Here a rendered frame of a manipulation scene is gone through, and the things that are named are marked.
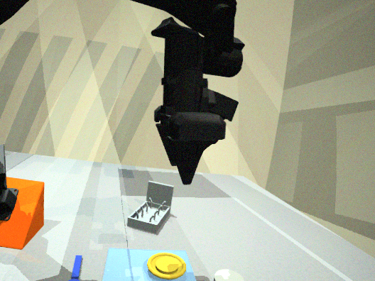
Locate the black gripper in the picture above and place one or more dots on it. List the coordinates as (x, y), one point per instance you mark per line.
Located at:
(184, 131)

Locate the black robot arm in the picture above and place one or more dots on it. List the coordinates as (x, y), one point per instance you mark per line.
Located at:
(218, 53)

